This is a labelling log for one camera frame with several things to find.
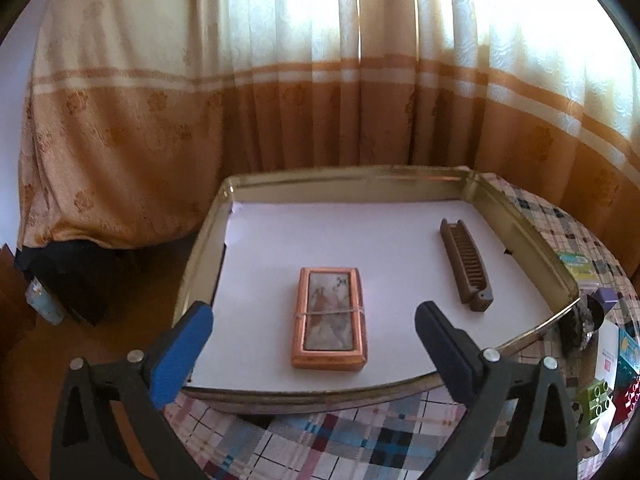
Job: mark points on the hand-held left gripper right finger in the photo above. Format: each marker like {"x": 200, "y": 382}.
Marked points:
{"x": 445, "y": 347}

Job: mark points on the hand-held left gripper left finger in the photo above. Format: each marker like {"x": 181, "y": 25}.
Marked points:
{"x": 177, "y": 360}

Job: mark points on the gold metal tin tray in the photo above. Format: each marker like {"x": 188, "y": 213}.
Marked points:
{"x": 520, "y": 240}

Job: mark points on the green printed building block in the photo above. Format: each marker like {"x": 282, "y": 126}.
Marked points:
{"x": 592, "y": 405}

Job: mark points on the white box red label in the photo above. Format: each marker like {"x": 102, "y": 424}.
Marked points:
{"x": 607, "y": 355}

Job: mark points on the purple block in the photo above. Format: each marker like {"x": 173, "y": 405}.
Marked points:
{"x": 608, "y": 298}

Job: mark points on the blue printed building block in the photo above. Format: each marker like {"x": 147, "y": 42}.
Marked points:
{"x": 629, "y": 352}

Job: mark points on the red building block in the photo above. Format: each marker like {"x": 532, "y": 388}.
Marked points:
{"x": 629, "y": 402}

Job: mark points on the brown wooden comb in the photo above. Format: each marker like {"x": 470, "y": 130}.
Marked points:
{"x": 467, "y": 270}

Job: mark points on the white paper liner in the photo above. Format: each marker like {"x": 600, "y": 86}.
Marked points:
{"x": 390, "y": 255}

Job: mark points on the copper framed picture box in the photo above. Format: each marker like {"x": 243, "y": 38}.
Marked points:
{"x": 330, "y": 320}

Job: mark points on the plaid tablecloth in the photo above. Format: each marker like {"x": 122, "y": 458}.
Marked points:
{"x": 350, "y": 445}

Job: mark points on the pale blue bottle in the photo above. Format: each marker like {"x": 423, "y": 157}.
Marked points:
{"x": 46, "y": 304}

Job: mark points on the clear plastic box green label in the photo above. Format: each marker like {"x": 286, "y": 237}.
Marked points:
{"x": 575, "y": 262}

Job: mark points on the cream and orange curtain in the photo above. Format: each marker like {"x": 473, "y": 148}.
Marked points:
{"x": 310, "y": 85}

